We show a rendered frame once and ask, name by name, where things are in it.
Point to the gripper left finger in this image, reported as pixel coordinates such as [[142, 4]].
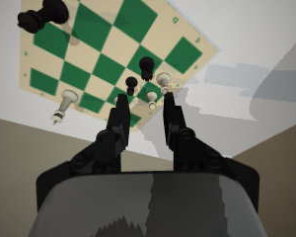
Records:
[[103, 154]]

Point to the green and cream chessboard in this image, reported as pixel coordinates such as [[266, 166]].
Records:
[[101, 45]]

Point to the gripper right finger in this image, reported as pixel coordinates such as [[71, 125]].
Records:
[[188, 150]]

